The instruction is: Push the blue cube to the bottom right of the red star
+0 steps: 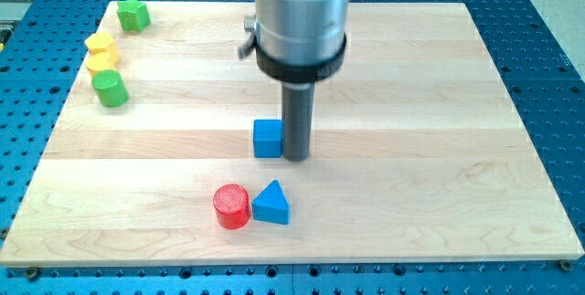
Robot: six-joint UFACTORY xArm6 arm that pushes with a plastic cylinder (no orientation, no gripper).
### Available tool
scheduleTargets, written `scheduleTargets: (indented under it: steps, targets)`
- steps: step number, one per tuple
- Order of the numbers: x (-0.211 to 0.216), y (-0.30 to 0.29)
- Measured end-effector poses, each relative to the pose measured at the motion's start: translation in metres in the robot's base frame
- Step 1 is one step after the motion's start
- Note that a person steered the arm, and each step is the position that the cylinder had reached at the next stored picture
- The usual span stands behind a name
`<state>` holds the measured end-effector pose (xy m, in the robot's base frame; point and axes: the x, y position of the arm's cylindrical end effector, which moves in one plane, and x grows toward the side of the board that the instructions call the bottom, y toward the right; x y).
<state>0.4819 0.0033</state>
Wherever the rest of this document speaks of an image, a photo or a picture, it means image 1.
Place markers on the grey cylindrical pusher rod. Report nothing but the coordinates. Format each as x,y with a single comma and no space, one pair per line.
297,115

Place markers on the blue triangle block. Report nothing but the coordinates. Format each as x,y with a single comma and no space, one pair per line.
271,205

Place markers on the yellow hexagon block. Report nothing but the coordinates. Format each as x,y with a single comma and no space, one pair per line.
103,42

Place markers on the green cylinder block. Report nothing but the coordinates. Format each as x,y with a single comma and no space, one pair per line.
110,88

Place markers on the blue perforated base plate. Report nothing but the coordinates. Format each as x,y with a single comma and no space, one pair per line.
45,52

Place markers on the yellow heart block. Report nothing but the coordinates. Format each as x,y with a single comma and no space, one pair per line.
99,62

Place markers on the blue cube block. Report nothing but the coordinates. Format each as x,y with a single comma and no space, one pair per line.
267,138

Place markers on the light wooden board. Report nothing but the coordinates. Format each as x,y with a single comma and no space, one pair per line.
417,154

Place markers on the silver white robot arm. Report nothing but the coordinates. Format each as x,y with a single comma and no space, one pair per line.
299,43

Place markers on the red cylinder block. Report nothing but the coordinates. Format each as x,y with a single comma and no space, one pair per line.
232,206

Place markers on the green star block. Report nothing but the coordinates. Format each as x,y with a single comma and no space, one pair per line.
133,15

